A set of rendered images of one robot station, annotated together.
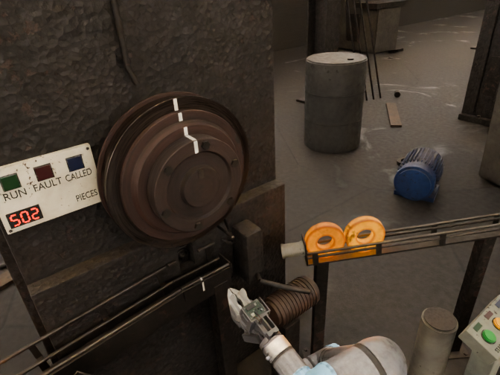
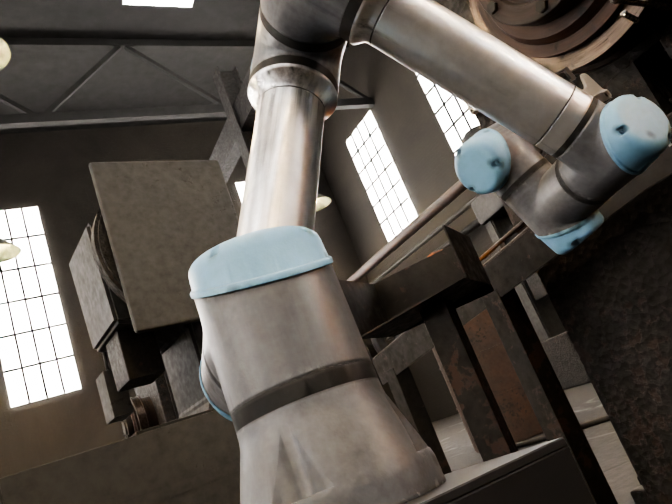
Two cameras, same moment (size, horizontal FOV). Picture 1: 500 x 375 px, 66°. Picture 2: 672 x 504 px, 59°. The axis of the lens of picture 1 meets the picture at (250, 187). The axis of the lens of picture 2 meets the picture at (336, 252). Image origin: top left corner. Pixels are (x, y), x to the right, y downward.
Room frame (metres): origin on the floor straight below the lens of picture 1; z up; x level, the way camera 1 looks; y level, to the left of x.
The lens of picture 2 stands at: (0.46, -0.85, 0.42)
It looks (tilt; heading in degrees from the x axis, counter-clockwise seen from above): 16 degrees up; 94
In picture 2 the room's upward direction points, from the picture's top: 22 degrees counter-clockwise
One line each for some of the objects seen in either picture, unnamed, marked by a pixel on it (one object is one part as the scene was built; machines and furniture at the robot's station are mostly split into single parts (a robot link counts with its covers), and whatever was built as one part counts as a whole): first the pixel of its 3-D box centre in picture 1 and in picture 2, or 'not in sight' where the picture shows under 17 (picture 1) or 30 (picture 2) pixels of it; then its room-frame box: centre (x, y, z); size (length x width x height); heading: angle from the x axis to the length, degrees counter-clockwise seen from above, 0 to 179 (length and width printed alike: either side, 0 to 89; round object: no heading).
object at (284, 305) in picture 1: (291, 334); not in sight; (1.11, -0.14, 0.27); 0.22 x 0.13 x 0.53; 126
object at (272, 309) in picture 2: not in sight; (273, 314); (0.36, -0.38, 0.53); 0.13 x 0.12 x 0.14; 114
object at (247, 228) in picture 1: (248, 251); not in sight; (1.18, 0.02, 0.68); 0.11 x 0.08 x 0.24; 36
